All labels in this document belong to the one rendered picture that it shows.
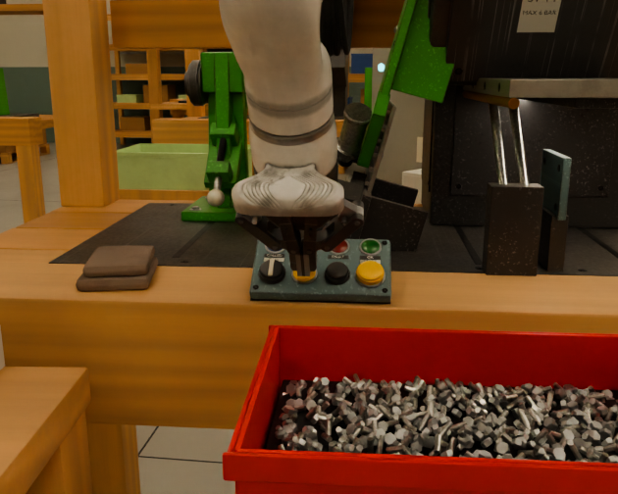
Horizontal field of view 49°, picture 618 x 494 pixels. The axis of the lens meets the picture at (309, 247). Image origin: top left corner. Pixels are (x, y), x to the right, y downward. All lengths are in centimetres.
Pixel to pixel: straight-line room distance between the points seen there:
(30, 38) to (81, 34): 1118
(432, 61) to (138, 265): 45
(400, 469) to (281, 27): 29
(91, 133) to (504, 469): 111
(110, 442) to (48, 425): 95
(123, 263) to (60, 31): 70
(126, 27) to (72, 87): 17
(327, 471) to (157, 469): 176
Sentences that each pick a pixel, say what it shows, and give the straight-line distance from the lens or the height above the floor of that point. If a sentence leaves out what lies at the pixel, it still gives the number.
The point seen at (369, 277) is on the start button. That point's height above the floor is 93.
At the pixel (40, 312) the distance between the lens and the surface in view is 79.
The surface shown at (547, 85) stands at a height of 112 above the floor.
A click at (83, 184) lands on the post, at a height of 92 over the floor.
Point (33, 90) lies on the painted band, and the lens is 1256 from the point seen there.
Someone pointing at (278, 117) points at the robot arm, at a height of 110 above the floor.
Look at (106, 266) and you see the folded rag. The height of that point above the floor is 93.
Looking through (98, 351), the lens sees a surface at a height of 84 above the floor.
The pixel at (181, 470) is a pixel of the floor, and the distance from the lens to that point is 213.
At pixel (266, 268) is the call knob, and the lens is 72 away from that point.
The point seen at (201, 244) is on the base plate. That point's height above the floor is 90.
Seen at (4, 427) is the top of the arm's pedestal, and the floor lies 85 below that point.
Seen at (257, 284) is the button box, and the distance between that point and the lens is 72.
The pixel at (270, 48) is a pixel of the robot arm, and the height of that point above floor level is 115.
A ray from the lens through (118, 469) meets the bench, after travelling 161.
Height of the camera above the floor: 113
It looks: 14 degrees down
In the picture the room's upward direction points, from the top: straight up
